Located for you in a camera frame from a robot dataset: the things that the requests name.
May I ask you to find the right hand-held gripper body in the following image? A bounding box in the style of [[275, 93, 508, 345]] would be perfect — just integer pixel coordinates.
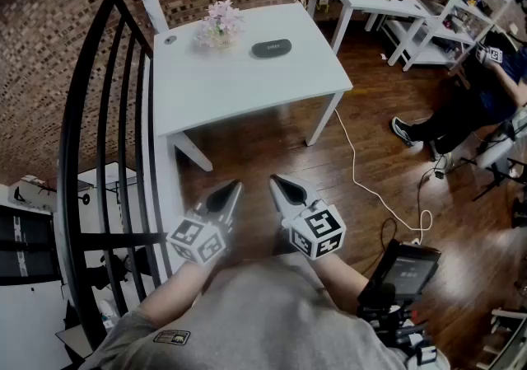
[[282, 197, 347, 262]]

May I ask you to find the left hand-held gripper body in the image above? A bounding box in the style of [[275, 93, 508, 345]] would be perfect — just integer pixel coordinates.
[[166, 202, 236, 267]]

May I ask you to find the black glasses case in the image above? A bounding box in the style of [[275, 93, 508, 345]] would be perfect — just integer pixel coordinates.
[[251, 39, 293, 59]]

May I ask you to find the person's right forearm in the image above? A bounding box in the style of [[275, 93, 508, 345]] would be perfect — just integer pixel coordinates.
[[314, 254, 371, 292]]

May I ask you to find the person's left forearm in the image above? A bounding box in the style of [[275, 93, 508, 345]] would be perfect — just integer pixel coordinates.
[[137, 257, 212, 329]]

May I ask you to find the black monitor screen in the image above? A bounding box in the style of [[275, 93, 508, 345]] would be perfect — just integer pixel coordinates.
[[367, 237, 442, 312]]

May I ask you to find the person's grey shirt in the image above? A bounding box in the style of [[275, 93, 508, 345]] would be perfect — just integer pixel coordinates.
[[77, 251, 450, 370]]

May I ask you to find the black stair railing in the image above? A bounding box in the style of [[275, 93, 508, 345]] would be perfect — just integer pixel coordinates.
[[54, 0, 175, 351]]

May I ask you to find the pink flower bouquet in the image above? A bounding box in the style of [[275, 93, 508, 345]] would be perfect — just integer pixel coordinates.
[[194, 0, 245, 50]]

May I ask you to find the black tripod stand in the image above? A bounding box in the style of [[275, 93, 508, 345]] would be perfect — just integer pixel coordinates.
[[459, 155, 527, 204]]

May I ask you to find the white chair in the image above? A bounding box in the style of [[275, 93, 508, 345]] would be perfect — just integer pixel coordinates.
[[431, 107, 527, 180]]

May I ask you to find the white shelf unit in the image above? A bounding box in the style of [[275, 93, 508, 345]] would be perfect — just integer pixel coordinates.
[[379, 0, 527, 73]]

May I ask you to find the white floor cable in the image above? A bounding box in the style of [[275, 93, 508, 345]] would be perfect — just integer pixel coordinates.
[[332, 107, 434, 245]]

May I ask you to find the black camera rig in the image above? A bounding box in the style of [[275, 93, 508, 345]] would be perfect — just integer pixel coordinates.
[[355, 280, 438, 366]]

